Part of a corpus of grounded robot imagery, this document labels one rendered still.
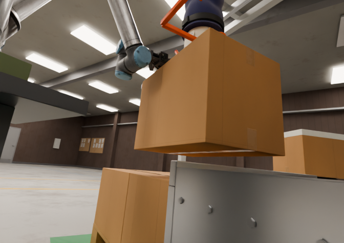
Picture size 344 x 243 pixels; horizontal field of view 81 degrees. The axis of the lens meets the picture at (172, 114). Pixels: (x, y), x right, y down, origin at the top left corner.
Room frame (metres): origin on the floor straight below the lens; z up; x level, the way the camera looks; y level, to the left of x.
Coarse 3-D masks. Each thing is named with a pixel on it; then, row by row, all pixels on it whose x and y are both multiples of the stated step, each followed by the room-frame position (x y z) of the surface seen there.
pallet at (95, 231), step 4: (96, 228) 1.59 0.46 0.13; (92, 232) 1.67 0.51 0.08; (96, 232) 1.58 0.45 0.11; (100, 232) 1.49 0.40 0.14; (92, 236) 1.66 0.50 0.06; (96, 236) 1.57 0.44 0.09; (100, 236) 1.58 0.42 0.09; (104, 236) 1.41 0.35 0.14; (92, 240) 1.64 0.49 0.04; (96, 240) 1.57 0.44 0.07; (100, 240) 1.58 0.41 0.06; (104, 240) 1.40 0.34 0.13; (108, 240) 1.35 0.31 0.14
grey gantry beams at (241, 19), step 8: (264, 0) 2.56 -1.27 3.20; (272, 0) 2.45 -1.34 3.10; (280, 0) 2.44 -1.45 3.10; (224, 8) 2.81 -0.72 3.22; (256, 8) 2.68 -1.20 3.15; (264, 8) 2.61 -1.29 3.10; (232, 16) 2.98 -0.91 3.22; (240, 16) 2.95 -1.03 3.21; (248, 16) 2.81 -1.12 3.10; (256, 16) 2.80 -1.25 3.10; (232, 24) 3.10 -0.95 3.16; (240, 24) 3.01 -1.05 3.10; (224, 32) 3.26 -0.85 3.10; (232, 32) 3.24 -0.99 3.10
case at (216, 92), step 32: (192, 64) 0.67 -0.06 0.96; (224, 64) 0.63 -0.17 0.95; (256, 64) 0.72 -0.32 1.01; (160, 96) 0.89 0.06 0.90; (192, 96) 0.66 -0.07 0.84; (224, 96) 0.63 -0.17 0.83; (256, 96) 0.71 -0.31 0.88; (160, 128) 0.86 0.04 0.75; (192, 128) 0.65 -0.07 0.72; (224, 128) 0.63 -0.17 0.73; (256, 128) 0.71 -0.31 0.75
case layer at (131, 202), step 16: (112, 176) 1.44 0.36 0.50; (128, 176) 1.18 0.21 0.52; (144, 176) 1.01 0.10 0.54; (160, 176) 1.02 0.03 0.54; (112, 192) 1.39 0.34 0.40; (128, 192) 1.15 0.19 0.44; (144, 192) 0.99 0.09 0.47; (160, 192) 0.86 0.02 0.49; (96, 208) 1.68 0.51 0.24; (112, 208) 1.36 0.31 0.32; (128, 208) 1.13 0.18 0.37; (144, 208) 0.97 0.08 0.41; (160, 208) 0.85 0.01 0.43; (96, 224) 1.62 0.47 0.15; (112, 224) 1.32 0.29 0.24; (128, 224) 1.11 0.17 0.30; (144, 224) 0.96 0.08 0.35; (160, 224) 0.85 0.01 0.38; (112, 240) 1.28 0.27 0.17; (128, 240) 1.09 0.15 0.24; (144, 240) 0.95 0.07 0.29; (160, 240) 0.84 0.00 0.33
